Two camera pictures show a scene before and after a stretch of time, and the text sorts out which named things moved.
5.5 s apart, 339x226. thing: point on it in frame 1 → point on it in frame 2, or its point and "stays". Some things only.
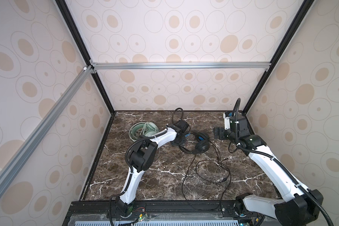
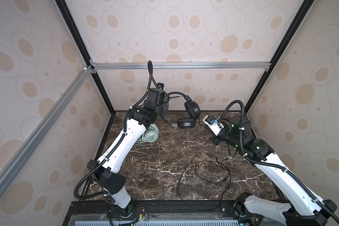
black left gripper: (183, 139) → (165, 105)
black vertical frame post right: (305, 7) stays
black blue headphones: (202, 144) → (192, 111)
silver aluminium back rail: (181, 64) stays
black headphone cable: (206, 179) → (197, 164)
